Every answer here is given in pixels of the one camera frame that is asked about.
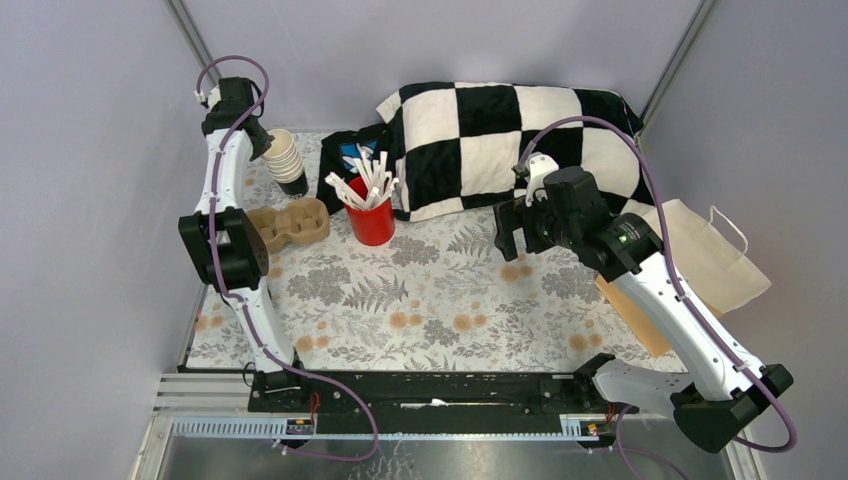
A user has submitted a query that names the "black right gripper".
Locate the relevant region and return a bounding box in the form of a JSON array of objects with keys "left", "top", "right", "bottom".
[{"left": 493, "top": 190, "right": 578, "bottom": 261}]

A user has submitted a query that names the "brown pulp cup carrier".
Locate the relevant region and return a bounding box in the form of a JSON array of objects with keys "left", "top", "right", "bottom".
[{"left": 247, "top": 198, "right": 330, "bottom": 253}]

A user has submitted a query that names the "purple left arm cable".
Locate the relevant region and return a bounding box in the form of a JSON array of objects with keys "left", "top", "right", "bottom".
[{"left": 195, "top": 55, "right": 381, "bottom": 464}]

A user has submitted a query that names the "white brown paper bag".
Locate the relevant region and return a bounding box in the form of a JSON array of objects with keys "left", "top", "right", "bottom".
[{"left": 595, "top": 199, "right": 771, "bottom": 357}]

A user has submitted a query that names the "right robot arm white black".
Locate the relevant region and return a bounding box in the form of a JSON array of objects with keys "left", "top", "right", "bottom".
[{"left": 494, "top": 154, "right": 794, "bottom": 453}]

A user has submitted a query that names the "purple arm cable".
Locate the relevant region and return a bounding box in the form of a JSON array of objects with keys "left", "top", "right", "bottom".
[
  {"left": 516, "top": 115, "right": 799, "bottom": 455},
  {"left": 195, "top": 55, "right": 381, "bottom": 464}
]

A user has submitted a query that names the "red cup holder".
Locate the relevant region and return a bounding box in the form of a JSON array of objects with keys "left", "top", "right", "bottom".
[{"left": 345, "top": 199, "right": 395, "bottom": 246}]

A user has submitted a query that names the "left aluminium frame post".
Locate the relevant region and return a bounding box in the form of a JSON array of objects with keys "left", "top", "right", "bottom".
[{"left": 165, "top": 0, "right": 254, "bottom": 144}]

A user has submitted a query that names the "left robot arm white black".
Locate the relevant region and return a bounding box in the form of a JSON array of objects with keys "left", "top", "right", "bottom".
[{"left": 178, "top": 77, "right": 311, "bottom": 411}]

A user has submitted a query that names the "stack of paper cups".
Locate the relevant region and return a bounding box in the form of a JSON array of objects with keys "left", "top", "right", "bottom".
[{"left": 261, "top": 129, "right": 309, "bottom": 199}]

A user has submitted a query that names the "right aluminium frame post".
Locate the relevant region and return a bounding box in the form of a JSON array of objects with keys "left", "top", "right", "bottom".
[{"left": 641, "top": 0, "right": 721, "bottom": 128}]

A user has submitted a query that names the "black white checkered blanket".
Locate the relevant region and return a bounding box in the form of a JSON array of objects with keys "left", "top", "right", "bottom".
[{"left": 376, "top": 82, "right": 654, "bottom": 222}]

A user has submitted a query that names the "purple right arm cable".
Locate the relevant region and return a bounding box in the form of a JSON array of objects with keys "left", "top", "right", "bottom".
[{"left": 516, "top": 115, "right": 799, "bottom": 455}]

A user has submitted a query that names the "aluminium frame post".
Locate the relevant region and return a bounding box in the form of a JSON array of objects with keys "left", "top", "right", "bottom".
[
  {"left": 641, "top": 0, "right": 721, "bottom": 128},
  {"left": 165, "top": 0, "right": 254, "bottom": 144}
]

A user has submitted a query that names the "black blue printed cloth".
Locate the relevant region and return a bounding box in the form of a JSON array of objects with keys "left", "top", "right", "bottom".
[{"left": 316, "top": 123, "right": 392, "bottom": 215}]

